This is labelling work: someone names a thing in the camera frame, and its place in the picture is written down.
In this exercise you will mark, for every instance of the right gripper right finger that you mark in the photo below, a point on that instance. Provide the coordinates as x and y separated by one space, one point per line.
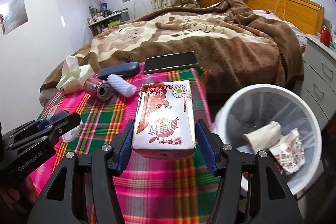
201 133

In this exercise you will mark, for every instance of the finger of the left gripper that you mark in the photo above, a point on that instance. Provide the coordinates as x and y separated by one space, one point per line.
65 126

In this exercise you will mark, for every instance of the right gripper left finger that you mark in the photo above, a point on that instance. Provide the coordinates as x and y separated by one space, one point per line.
126 148

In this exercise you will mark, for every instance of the clear plastic cup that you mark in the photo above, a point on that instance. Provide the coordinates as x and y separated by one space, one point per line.
58 110

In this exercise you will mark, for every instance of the strawberry milk carton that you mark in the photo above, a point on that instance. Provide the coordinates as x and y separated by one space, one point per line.
164 125

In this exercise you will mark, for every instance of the beige paper bag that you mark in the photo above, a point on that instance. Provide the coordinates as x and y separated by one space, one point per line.
264 137

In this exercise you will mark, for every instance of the red drink can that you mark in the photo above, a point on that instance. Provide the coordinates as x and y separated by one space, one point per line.
99 89

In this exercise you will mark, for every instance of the white ribbed foam roll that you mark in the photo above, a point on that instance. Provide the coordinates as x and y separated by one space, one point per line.
121 86

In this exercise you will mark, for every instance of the patterned paper bag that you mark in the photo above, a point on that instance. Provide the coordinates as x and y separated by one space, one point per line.
289 152

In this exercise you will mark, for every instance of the white trash bin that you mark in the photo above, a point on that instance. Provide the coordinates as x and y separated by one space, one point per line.
270 118

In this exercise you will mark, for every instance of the person's left hand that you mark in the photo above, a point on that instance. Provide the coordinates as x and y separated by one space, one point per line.
17 202

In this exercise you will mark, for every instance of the white tissue pack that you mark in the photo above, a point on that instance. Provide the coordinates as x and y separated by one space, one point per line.
73 76

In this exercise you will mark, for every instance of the dark blue glasses case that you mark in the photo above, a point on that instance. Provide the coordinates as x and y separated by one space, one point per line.
125 70

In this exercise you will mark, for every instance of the black smartphone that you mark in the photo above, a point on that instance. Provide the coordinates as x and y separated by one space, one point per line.
170 62

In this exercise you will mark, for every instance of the brown fleece blanket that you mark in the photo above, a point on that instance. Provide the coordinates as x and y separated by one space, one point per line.
237 47

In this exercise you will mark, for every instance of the shelf with clutter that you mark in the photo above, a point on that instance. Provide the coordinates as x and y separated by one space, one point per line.
101 21

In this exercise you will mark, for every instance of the grey bedside drawer cabinet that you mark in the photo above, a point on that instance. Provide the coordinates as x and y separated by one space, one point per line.
317 88

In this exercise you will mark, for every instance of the red mug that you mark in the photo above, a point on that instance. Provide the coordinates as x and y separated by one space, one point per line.
325 36

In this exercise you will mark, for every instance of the boxes on cabinet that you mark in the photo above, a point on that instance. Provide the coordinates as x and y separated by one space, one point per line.
333 37

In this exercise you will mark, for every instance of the wooden headboard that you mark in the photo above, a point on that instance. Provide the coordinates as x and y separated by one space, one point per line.
306 15

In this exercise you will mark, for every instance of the wall poster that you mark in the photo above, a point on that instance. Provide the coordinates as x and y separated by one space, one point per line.
13 15

